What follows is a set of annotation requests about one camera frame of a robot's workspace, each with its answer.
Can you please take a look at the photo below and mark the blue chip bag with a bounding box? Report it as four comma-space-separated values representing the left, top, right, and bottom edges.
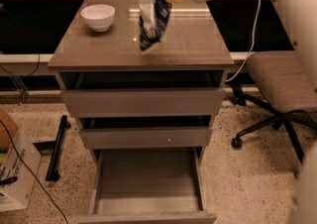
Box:
139, 0, 172, 52

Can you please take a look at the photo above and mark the grey top drawer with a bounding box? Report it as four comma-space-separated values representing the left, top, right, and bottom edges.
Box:
62, 88, 225, 118

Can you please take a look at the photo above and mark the grey drawer cabinet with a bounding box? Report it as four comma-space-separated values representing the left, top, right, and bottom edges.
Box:
47, 0, 236, 224

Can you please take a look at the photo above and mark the grey middle drawer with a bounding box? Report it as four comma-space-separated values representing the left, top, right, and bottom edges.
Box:
79, 127, 212, 149

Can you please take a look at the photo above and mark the grey open bottom drawer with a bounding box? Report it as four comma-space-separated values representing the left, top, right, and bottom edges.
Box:
78, 148, 216, 224

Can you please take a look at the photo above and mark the white ceramic bowl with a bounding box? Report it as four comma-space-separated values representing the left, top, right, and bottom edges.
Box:
80, 4, 116, 32

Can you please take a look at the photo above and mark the brown office chair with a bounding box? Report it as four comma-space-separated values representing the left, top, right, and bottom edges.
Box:
229, 51, 317, 162

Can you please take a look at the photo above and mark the black bar with wheels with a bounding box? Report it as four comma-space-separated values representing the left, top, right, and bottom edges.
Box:
46, 115, 71, 181

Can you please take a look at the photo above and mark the brown cardboard box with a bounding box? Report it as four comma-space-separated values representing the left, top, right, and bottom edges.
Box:
0, 106, 18, 152

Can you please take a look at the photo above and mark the white cardboard box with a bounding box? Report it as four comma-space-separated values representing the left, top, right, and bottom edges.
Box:
0, 129, 42, 212

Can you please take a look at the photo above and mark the white hanging cable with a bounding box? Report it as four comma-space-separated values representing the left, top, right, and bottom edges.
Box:
225, 0, 262, 83

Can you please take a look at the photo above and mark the black cable on floor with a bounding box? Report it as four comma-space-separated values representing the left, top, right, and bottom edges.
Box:
0, 119, 69, 224

